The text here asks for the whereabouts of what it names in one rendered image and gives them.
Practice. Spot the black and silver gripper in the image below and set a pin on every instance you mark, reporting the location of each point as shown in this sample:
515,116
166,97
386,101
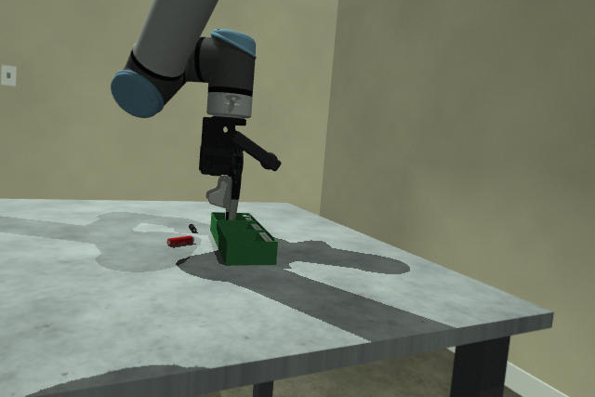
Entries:
215,161

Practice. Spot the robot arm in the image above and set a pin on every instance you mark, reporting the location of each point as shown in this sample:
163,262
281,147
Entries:
170,52

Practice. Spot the red battery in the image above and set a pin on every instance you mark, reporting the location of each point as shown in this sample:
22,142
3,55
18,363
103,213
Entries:
180,240

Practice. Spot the green rack of labelled bins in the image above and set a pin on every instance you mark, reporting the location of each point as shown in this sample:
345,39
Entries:
241,241

